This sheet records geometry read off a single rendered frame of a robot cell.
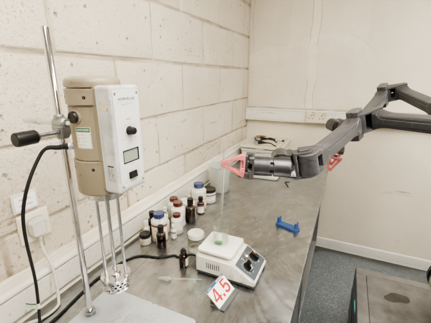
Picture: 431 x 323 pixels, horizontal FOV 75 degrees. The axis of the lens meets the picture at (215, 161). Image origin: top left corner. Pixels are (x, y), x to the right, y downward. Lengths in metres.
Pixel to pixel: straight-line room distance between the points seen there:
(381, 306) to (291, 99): 1.44
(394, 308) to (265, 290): 0.83
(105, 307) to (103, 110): 0.57
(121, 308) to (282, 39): 1.98
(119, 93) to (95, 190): 0.19
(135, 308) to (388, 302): 1.18
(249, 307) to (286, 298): 0.12
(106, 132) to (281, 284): 0.69
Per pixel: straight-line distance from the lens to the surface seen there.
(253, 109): 2.31
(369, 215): 2.47
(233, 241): 0.98
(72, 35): 0.98
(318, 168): 0.85
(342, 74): 2.24
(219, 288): 0.89
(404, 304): 1.69
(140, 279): 0.99
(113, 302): 0.92
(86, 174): 0.59
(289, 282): 0.98
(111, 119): 0.53
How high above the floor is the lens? 1.37
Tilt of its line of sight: 17 degrees down
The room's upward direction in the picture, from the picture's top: straight up
